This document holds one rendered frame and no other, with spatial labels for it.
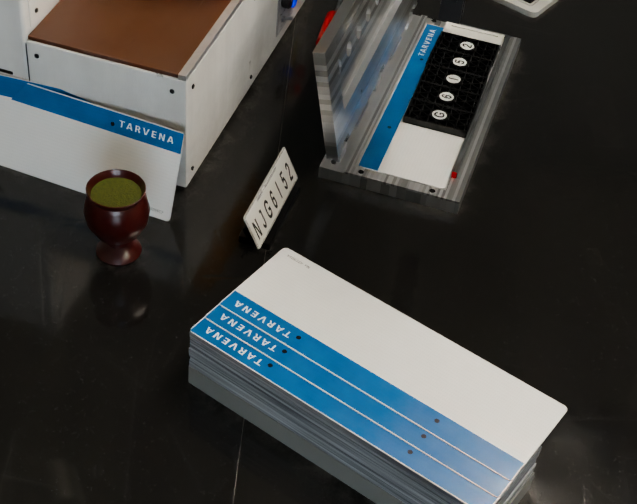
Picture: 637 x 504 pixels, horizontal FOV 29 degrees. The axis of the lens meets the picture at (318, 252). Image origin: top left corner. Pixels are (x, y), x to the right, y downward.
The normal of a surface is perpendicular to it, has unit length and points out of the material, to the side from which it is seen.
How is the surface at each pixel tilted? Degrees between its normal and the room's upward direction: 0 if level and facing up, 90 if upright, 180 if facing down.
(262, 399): 90
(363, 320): 0
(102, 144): 69
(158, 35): 0
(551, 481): 0
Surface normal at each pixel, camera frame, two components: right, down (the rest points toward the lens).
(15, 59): -0.31, 0.64
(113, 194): 0.07, -0.72
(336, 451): -0.59, 0.52
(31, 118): -0.33, 0.32
